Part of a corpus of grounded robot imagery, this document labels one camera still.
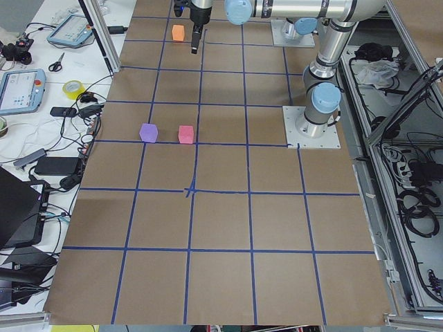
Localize white crumpled cloth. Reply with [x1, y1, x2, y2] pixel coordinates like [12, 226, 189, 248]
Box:
[356, 60, 399, 89]

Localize teach pendant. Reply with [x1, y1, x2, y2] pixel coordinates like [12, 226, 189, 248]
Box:
[1, 68, 46, 116]
[46, 14, 93, 48]

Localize pink foam cube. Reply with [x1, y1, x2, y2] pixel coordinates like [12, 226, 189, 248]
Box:
[178, 125, 195, 145]

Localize aluminium frame post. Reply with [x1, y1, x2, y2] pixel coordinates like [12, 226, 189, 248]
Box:
[78, 0, 120, 75]

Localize black camera device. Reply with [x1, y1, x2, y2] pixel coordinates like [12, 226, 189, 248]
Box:
[1, 34, 34, 65]

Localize yellow tape roll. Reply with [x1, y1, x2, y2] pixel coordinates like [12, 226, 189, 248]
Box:
[62, 80, 86, 100]

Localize orange foam cube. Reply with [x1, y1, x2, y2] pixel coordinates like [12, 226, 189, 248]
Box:
[172, 24, 186, 42]

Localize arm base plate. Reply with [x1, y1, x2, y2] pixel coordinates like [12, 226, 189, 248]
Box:
[282, 106, 341, 149]
[271, 17, 318, 48]

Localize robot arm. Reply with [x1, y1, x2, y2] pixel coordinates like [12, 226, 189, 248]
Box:
[224, 1, 386, 138]

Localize black laptop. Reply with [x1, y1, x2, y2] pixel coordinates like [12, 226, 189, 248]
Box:
[1, 168, 49, 249]

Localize near teach pendant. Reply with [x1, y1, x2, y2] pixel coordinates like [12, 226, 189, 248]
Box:
[1, 68, 46, 116]

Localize black handled scissors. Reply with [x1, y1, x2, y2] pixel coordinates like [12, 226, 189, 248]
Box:
[48, 53, 65, 73]

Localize purple foam cube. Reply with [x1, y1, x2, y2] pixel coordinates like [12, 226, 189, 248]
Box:
[139, 123, 159, 143]

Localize black power adapter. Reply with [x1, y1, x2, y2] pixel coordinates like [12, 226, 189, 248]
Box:
[35, 156, 79, 176]

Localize far teach pendant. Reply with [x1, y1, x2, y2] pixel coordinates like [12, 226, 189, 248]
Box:
[46, 14, 93, 48]

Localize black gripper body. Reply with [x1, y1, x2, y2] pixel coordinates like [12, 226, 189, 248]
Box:
[190, 0, 212, 25]

